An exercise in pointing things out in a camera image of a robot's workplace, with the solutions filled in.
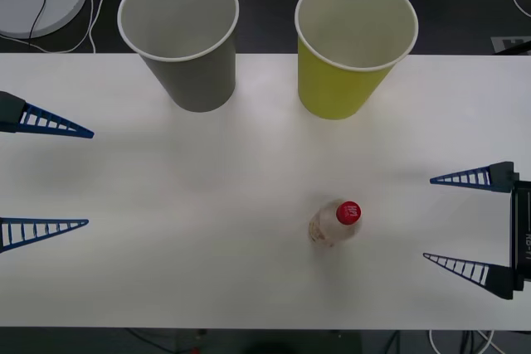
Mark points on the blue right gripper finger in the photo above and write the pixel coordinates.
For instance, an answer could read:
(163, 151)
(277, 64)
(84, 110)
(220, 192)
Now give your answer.
(500, 281)
(500, 177)

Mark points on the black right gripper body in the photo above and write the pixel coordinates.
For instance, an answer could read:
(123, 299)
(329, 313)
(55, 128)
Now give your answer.
(522, 229)

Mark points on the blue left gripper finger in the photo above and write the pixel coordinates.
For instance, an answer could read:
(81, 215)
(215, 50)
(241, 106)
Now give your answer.
(8, 221)
(25, 119)

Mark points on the clear bottle with red cap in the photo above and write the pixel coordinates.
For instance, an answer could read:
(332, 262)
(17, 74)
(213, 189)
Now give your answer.
(327, 225)

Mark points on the yellow-green plastic waste bin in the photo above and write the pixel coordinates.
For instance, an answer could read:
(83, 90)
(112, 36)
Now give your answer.
(332, 88)

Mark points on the grey floor marker tag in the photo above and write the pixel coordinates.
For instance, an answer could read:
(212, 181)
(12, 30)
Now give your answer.
(500, 45)

